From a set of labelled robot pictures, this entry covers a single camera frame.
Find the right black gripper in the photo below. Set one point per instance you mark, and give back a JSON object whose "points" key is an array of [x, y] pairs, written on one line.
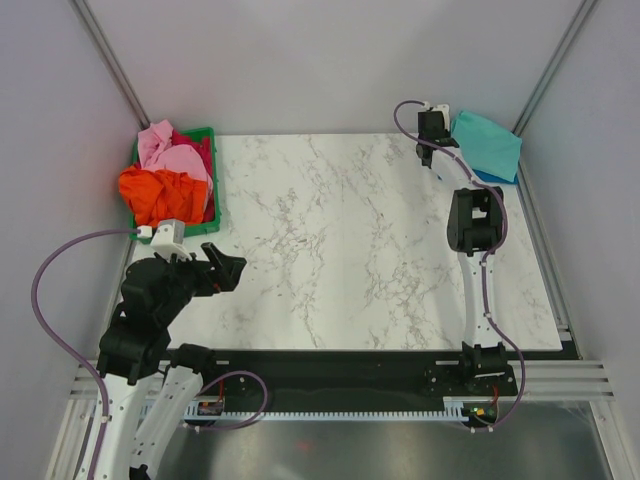
{"points": [[447, 133]]}

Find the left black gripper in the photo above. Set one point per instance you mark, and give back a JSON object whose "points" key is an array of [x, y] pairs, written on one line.
{"points": [[225, 277]]}

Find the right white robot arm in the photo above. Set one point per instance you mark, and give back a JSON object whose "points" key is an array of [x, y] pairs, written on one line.
{"points": [[475, 228]]}

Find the aluminium frame rail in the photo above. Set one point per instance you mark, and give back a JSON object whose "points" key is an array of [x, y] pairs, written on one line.
{"points": [[569, 380]]}

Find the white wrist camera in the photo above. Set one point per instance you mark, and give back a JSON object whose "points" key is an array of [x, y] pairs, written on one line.
{"points": [[444, 109], [167, 241]]}

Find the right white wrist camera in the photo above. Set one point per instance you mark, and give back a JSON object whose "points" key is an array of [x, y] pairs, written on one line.
{"points": [[444, 109]]}

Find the crimson t shirt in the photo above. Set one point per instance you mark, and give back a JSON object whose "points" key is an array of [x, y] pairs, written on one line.
{"points": [[196, 157]]}

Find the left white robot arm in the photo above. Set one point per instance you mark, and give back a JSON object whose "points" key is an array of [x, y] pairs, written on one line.
{"points": [[129, 442]]}

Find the teal t shirt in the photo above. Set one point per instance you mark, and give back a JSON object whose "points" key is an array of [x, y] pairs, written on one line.
{"points": [[487, 146]]}

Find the white slotted cable duct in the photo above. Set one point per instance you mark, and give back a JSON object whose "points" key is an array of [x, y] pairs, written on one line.
{"points": [[449, 411]]}

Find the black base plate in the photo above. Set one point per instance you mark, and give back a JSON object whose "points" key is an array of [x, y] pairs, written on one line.
{"points": [[340, 380]]}

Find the green plastic bin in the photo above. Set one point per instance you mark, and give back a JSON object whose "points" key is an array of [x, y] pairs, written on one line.
{"points": [[190, 230]]}

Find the orange t shirt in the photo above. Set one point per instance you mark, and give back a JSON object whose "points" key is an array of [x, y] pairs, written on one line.
{"points": [[155, 196]]}

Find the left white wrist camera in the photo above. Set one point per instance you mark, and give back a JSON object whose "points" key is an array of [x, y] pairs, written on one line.
{"points": [[167, 241]]}

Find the folded blue t shirt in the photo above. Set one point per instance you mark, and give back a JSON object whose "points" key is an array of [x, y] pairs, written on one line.
{"points": [[488, 178]]}

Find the pink t shirt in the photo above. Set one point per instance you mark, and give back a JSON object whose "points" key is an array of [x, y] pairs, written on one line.
{"points": [[154, 147]]}

